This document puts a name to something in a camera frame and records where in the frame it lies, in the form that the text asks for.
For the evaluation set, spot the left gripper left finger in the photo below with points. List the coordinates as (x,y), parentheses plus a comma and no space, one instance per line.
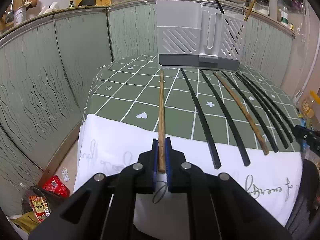
(140,177)

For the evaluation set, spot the worn brown wooden chopstick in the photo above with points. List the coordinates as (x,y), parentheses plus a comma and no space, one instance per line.
(246,114)

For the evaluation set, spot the white squeeze bottle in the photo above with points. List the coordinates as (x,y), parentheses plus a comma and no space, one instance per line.
(273,9)

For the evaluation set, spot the grey utensil holder rack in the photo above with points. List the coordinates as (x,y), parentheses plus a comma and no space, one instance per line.
(192,35)

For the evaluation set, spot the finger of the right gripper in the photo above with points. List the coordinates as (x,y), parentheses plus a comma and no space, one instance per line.
(309,136)

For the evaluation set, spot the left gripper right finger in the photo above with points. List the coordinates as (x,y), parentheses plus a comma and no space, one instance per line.
(182,176)

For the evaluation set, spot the red snack packet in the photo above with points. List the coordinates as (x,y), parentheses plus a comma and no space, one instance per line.
(55,185)

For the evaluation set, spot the green label bottle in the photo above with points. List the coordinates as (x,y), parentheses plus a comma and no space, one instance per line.
(284,18)

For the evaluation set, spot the green checked tablecloth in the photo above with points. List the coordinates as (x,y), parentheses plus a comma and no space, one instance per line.
(121,121)

